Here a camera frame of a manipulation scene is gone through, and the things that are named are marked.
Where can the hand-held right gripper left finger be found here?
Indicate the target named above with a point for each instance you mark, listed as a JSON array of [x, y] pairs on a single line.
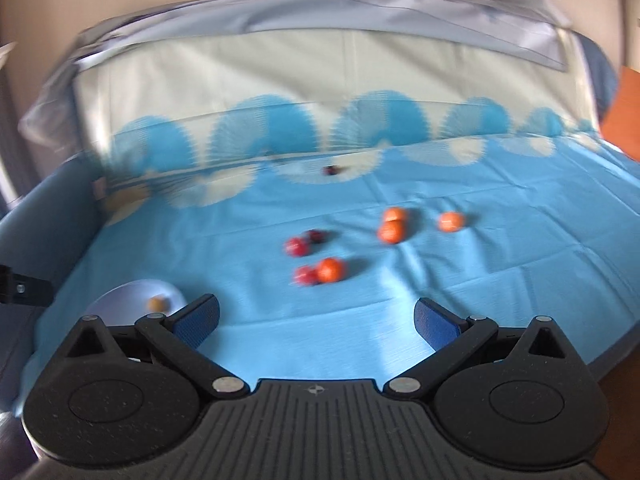
[[197, 322]]

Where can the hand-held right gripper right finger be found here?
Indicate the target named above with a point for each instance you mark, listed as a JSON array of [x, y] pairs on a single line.
[[434, 327]]

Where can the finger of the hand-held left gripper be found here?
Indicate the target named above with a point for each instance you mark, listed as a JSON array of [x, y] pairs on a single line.
[[27, 287]]

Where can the dark red date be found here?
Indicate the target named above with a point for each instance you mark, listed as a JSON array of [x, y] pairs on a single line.
[[330, 170], [316, 235]]

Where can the small yellow fruit piece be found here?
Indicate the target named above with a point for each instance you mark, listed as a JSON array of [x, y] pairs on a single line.
[[157, 303]]

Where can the blue fan-patterned bed sheet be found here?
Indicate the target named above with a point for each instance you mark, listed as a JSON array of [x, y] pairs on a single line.
[[450, 285]]

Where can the white plate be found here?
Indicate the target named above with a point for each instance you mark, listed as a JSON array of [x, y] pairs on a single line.
[[125, 302]]

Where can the blue grey padded bed edge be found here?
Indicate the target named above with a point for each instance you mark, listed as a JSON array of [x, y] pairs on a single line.
[[35, 210]]

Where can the orange tangerine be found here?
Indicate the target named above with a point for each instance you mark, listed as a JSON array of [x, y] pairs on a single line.
[[451, 221], [330, 270], [390, 233], [395, 215]]

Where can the small red fruit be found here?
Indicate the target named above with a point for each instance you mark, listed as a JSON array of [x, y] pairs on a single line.
[[295, 246], [305, 275]]

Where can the brown wooden furniture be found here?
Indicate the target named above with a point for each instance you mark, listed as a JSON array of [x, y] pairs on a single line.
[[624, 115]]

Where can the dark blue cushion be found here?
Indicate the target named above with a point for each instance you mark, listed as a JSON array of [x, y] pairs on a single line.
[[599, 77]]

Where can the grey quilt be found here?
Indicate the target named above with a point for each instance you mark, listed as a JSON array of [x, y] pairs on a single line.
[[300, 5]]

